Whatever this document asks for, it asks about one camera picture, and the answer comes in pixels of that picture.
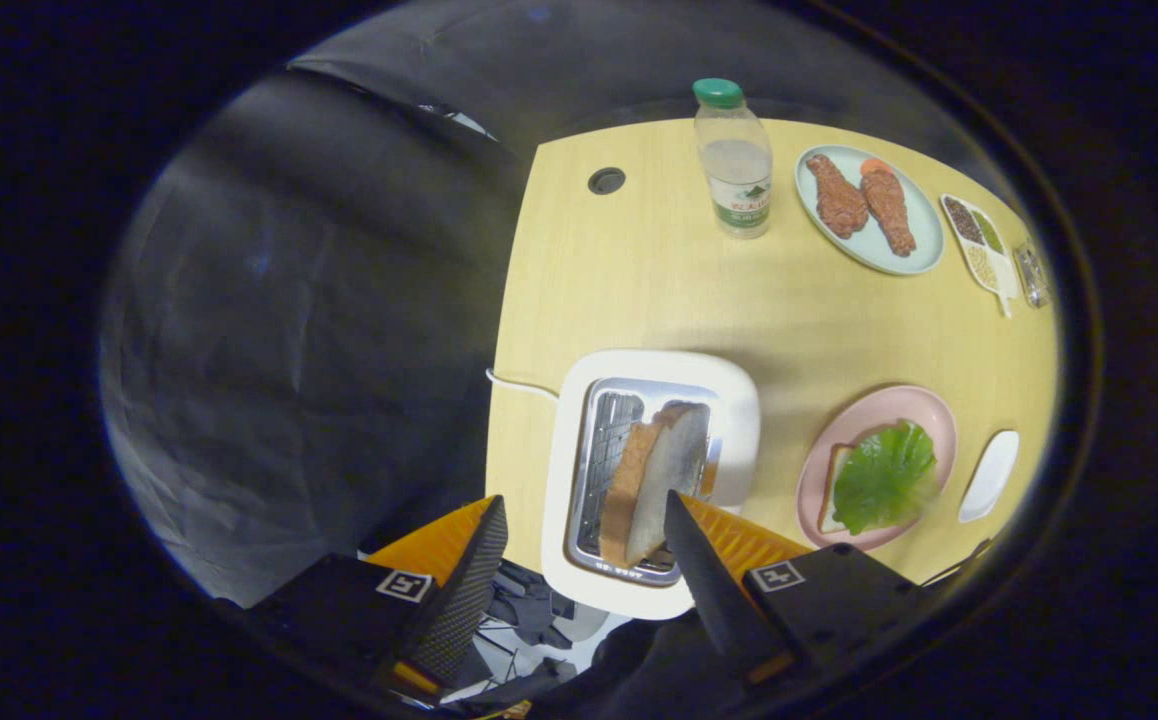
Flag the green lettuce leaf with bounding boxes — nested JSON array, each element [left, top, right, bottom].
[[831, 420, 940, 536]]

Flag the pink plate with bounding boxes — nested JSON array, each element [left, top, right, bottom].
[[796, 385, 958, 552]]

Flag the white plate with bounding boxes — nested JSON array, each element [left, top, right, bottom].
[[957, 430, 1021, 524]]

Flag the toasted bread slice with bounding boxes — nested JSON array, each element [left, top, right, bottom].
[[599, 402, 712, 569]]

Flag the white bread slice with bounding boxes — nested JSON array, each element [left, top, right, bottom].
[[817, 443, 855, 534]]

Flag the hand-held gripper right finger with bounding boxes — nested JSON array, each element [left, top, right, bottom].
[[663, 489, 930, 691]]

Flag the clear water bottle green cap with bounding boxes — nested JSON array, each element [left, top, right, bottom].
[[692, 78, 774, 240]]

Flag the clear glass utensil holder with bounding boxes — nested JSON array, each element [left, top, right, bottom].
[[1012, 240, 1053, 309]]

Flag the cream toaster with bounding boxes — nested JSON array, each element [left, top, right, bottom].
[[541, 348, 762, 621]]

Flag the black backdrop cloth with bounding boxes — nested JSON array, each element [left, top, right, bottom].
[[99, 0, 950, 611]]

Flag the pale blue plate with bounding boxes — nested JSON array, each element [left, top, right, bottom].
[[795, 145, 945, 276]]

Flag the white toaster cord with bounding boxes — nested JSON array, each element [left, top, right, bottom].
[[485, 368, 560, 403]]

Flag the brown meat piece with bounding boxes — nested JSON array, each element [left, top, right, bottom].
[[806, 153, 871, 239], [860, 168, 917, 257]]

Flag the white divided dish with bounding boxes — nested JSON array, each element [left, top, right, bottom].
[[940, 194, 1022, 319]]

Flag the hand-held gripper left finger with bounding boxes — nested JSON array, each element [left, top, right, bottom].
[[242, 495, 510, 701]]

